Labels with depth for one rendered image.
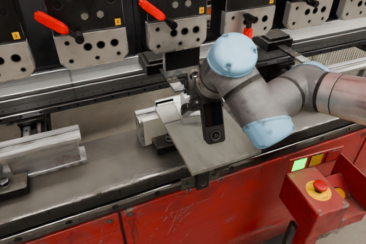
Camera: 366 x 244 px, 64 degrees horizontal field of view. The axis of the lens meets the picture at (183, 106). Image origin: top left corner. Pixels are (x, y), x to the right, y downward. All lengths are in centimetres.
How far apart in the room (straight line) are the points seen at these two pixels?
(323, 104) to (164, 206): 58
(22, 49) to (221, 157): 48
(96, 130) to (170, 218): 149
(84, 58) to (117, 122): 176
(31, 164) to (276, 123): 64
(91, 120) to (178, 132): 179
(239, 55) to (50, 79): 75
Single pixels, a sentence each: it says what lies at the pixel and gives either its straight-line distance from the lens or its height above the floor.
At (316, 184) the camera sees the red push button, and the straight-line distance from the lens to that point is 96.
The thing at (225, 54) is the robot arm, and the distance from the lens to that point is 47.
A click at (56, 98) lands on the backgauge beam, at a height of 94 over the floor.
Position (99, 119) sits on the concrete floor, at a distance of 250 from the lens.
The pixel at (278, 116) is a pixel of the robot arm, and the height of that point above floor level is 121.
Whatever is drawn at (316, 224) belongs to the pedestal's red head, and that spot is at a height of 74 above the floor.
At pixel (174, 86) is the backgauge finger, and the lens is 92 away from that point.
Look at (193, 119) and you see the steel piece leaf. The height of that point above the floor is 101.
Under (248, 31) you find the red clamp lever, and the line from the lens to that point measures 78.
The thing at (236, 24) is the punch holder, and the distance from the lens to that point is 80.
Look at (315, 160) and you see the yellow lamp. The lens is 103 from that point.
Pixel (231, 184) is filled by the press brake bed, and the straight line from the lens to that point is 101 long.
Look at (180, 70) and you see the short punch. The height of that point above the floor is 109.
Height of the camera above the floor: 149
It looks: 36 degrees down
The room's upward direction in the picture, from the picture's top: straight up
